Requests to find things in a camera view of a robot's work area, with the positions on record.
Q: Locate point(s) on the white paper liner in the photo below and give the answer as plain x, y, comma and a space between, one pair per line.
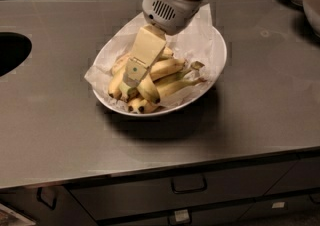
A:
196, 40

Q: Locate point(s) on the white oval bowl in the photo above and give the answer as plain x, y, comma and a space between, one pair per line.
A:
218, 53

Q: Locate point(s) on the right drawer front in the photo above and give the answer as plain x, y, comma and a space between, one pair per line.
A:
305, 174

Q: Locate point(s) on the middle drawer with handle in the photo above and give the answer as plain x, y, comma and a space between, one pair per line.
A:
133, 198

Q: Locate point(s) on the yellow banana front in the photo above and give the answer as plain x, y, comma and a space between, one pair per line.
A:
140, 105

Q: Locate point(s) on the left cabinet door handle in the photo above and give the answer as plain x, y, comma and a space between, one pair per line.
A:
47, 197

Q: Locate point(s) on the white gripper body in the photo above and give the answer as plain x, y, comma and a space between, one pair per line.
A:
171, 11

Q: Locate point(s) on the yellow banana middle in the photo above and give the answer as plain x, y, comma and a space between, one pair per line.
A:
158, 70

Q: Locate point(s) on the lower drawer with label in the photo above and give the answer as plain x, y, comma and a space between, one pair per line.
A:
189, 217

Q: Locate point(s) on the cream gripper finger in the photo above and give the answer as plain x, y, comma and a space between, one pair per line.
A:
149, 43

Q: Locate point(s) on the curved yellow banana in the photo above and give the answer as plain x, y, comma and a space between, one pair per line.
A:
147, 88

